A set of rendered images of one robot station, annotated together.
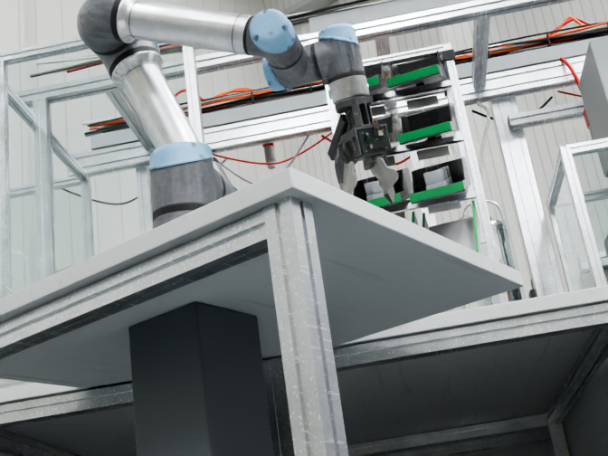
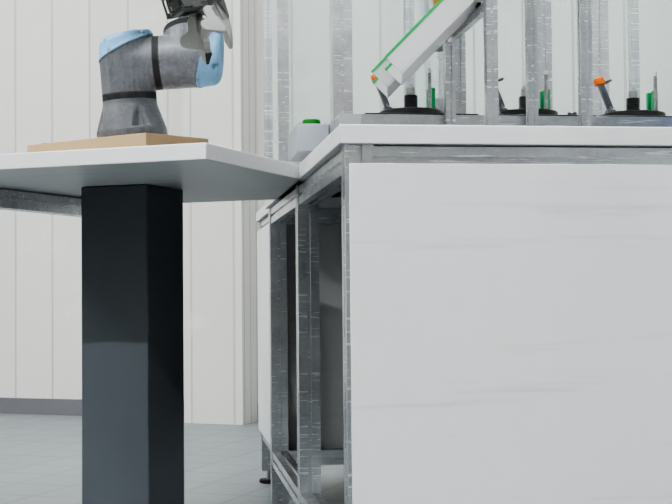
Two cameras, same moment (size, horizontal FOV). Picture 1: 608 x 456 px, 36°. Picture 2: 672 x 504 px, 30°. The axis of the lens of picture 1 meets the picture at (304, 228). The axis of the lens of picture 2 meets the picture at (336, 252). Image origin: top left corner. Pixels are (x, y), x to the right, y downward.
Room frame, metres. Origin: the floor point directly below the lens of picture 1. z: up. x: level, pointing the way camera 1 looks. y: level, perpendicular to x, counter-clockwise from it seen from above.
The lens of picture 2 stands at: (1.36, -2.51, 0.60)
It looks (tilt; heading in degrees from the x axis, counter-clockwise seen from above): 2 degrees up; 77
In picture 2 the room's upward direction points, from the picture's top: 1 degrees counter-clockwise
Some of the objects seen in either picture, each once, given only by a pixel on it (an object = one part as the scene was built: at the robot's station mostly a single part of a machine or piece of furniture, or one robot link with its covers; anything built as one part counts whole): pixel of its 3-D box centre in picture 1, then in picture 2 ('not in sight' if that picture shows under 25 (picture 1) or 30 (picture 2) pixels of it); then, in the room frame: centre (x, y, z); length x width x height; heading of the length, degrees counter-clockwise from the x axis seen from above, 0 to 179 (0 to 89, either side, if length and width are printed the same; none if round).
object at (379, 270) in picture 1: (212, 317); (153, 180); (1.59, 0.19, 0.84); 0.90 x 0.70 x 0.03; 56
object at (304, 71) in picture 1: (290, 64); not in sight; (1.59, -0.02, 1.34); 0.11 x 0.11 x 0.08; 78
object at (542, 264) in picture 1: (528, 208); not in sight; (3.14, -0.82, 1.56); 0.09 x 0.04 x 1.39; 84
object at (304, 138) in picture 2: not in sight; (307, 143); (1.93, 0.19, 0.93); 0.21 x 0.07 x 0.06; 84
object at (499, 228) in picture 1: (490, 252); not in sight; (2.87, -0.59, 1.32); 0.14 x 0.14 x 0.38
